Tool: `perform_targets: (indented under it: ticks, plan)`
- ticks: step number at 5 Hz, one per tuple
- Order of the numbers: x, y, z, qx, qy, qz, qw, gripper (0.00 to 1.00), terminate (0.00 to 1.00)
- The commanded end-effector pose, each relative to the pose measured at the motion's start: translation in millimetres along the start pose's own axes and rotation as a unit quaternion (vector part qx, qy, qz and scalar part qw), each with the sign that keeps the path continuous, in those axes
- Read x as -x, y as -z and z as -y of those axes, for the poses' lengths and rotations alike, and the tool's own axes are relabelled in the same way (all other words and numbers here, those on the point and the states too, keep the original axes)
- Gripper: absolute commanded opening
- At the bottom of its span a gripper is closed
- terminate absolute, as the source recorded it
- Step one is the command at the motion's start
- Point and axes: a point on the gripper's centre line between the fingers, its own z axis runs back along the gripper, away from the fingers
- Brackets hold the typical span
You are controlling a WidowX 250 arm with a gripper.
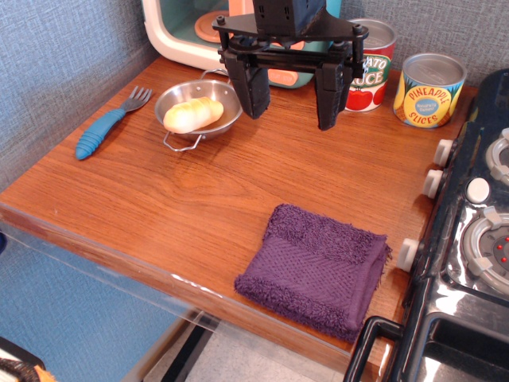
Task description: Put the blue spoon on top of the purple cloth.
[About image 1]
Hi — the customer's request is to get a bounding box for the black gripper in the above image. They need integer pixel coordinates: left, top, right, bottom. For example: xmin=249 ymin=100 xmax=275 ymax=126
xmin=212 ymin=0 xmax=369 ymax=131

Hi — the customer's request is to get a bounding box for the blue handled metal fork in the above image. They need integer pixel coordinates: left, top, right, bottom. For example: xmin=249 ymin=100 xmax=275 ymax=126
xmin=75 ymin=86 xmax=153 ymax=160

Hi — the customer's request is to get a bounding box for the purple folded cloth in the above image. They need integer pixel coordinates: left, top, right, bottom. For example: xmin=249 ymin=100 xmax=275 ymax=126
xmin=234 ymin=204 xmax=391 ymax=343

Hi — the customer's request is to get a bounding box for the tomato sauce can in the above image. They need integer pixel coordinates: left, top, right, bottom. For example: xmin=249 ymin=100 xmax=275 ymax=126
xmin=346 ymin=18 xmax=397 ymax=111

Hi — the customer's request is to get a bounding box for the small steel pan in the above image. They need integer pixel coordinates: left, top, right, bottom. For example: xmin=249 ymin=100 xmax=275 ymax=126
xmin=154 ymin=68 xmax=243 ymax=152

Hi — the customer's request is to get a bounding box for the toy bread roll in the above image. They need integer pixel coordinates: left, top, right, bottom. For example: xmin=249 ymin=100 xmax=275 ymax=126
xmin=163 ymin=97 xmax=224 ymax=134

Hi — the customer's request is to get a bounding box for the toy microwave oven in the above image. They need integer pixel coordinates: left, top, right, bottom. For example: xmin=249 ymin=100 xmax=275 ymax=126
xmin=141 ymin=0 xmax=343 ymax=90

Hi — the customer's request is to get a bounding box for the pineapple slices can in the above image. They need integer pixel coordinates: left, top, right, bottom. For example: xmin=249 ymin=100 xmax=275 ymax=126
xmin=393 ymin=53 xmax=467 ymax=129

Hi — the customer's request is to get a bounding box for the white stove knob rear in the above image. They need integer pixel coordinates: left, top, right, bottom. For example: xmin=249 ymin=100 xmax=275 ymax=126
xmin=433 ymin=139 xmax=454 ymax=167

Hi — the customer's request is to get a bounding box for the white stove knob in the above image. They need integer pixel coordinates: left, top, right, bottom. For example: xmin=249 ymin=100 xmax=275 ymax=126
xmin=433 ymin=139 xmax=454 ymax=167
xmin=396 ymin=238 xmax=420 ymax=272
xmin=422 ymin=170 xmax=443 ymax=199

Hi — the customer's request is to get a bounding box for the white stove knob middle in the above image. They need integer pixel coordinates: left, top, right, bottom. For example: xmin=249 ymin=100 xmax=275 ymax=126
xmin=422 ymin=170 xmax=443 ymax=199

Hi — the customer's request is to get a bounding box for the white stove knob front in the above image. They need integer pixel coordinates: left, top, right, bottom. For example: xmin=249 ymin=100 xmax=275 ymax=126
xmin=396 ymin=238 xmax=420 ymax=272

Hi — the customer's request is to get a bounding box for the black toy stove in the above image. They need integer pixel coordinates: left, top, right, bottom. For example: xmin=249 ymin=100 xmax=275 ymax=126
xmin=344 ymin=69 xmax=508 ymax=381

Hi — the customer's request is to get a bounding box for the orange furry object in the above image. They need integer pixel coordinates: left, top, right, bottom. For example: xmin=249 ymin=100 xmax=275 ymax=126
xmin=1 ymin=358 xmax=56 ymax=382

